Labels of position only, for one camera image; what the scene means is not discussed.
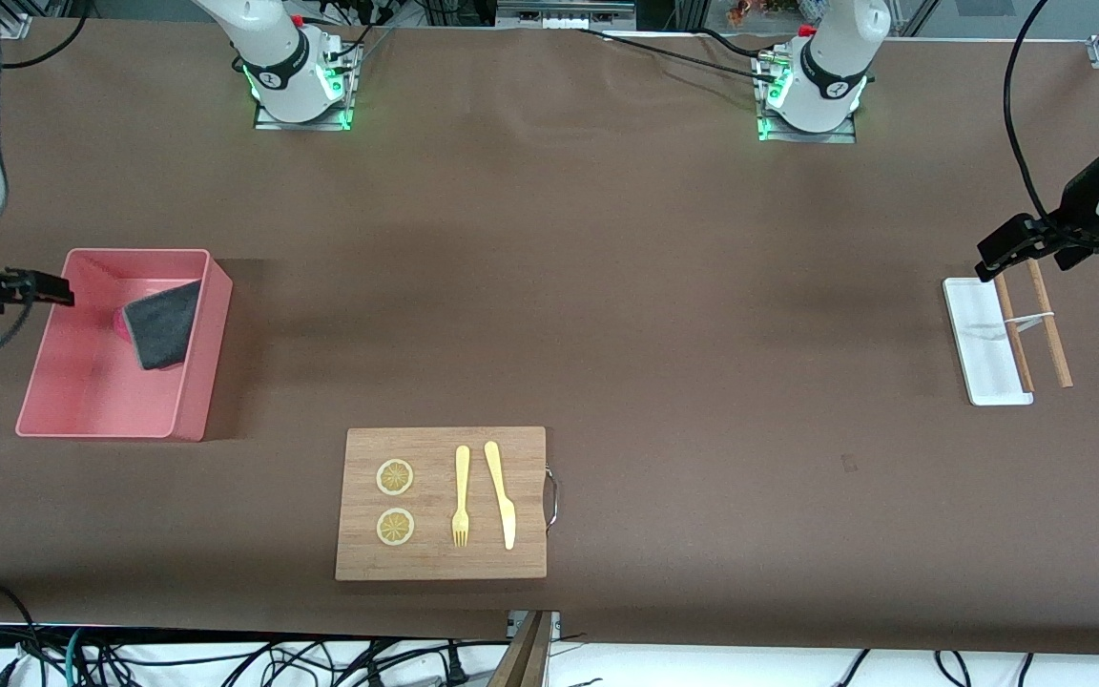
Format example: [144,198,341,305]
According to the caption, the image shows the black cable on table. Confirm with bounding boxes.
[569,27,784,87]

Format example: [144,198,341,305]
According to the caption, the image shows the yellow plastic knife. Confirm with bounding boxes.
[484,440,517,552]

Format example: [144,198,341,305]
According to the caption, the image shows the pink and grey cloth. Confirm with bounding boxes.
[114,280,203,372]

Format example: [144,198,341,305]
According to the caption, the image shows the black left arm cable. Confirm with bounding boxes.
[1003,0,1070,230]

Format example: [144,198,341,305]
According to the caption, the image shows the grey power strip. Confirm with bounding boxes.
[497,0,638,30]

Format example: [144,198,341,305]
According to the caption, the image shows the pink plastic bin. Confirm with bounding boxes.
[15,248,234,443]

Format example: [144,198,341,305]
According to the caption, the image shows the wooden cutting board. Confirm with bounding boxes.
[335,426,560,582]

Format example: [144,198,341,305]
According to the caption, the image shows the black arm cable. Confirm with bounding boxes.
[1003,0,1070,230]
[0,0,93,365]

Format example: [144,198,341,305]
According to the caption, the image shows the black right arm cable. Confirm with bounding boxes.
[0,0,93,365]

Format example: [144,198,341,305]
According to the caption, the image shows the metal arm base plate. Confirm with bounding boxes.
[254,95,355,132]
[757,114,858,144]

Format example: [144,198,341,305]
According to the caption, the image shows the brown wooden stand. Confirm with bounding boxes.
[487,611,555,687]

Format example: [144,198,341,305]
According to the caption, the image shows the white rack tray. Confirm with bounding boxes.
[943,277,1035,407]

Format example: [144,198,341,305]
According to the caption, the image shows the yellow plastic fork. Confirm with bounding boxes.
[451,445,471,549]

